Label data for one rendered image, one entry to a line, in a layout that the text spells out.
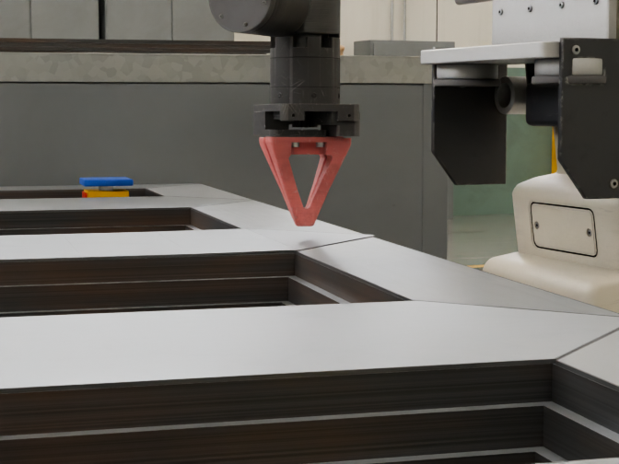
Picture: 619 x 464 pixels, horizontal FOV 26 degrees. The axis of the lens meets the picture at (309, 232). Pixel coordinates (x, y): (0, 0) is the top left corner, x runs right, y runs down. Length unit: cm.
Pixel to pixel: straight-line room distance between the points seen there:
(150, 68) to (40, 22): 795
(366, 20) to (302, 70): 1035
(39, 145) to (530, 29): 72
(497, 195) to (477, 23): 153
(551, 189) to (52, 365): 101
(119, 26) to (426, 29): 297
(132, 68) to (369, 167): 37
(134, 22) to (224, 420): 949
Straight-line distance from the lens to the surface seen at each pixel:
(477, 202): 1197
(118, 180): 166
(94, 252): 101
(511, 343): 63
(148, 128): 189
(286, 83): 108
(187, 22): 1015
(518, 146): 1216
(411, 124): 199
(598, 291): 141
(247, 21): 102
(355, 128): 106
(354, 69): 196
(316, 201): 110
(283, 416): 56
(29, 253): 102
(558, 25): 148
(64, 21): 988
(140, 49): 200
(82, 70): 188
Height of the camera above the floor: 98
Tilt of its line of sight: 5 degrees down
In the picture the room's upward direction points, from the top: straight up
